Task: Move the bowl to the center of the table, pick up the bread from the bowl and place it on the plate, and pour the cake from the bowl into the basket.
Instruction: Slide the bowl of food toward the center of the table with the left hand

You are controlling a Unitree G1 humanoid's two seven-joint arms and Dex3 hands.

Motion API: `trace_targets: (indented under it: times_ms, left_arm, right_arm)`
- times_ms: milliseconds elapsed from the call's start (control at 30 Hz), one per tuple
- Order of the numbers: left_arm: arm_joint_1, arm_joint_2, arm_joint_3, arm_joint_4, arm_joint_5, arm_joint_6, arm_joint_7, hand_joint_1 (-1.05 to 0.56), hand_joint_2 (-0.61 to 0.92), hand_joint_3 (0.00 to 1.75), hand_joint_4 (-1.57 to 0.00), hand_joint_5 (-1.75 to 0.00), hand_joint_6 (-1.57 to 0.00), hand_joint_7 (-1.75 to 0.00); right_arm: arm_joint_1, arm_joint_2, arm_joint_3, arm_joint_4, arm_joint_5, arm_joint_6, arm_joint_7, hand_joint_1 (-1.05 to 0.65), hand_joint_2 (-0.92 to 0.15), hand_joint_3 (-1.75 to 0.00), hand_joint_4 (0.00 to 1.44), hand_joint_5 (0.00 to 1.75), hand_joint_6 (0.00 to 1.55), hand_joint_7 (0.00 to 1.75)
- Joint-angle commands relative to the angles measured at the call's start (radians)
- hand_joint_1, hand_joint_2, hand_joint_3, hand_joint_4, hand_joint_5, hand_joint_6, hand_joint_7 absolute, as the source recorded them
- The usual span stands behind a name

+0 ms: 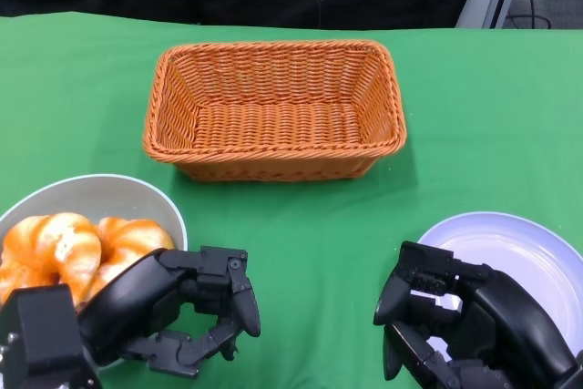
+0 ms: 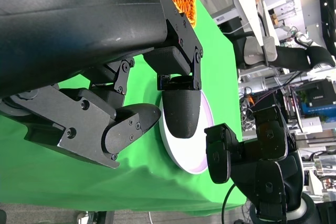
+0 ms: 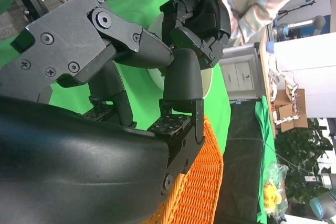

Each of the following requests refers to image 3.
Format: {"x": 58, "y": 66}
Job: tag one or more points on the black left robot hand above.
{"x": 204, "y": 19}

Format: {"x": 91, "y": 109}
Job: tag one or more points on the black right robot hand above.
{"x": 78, "y": 171}

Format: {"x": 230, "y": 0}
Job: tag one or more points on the grey round bowl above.
{"x": 207, "y": 81}

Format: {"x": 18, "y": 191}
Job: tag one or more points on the grey industrial robot arm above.
{"x": 323, "y": 203}
{"x": 302, "y": 24}

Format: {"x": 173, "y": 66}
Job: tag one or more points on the orange wicker basket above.
{"x": 199, "y": 195}

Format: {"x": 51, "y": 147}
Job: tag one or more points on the grey drawer cabinet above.
{"x": 241, "y": 74}

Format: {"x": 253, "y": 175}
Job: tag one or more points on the green tablecloth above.
{"x": 136, "y": 11}

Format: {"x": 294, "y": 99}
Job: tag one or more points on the wooden desk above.
{"x": 265, "y": 77}

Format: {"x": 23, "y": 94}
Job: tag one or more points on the cardboard box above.
{"x": 302, "y": 119}

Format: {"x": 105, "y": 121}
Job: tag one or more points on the green leafy plant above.
{"x": 296, "y": 145}

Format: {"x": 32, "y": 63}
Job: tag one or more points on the clear bag of yellow items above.
{"x": 273, "y": 195}

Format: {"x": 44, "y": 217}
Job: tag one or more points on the black metal frame leg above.
{"x": 34, "y": 1}

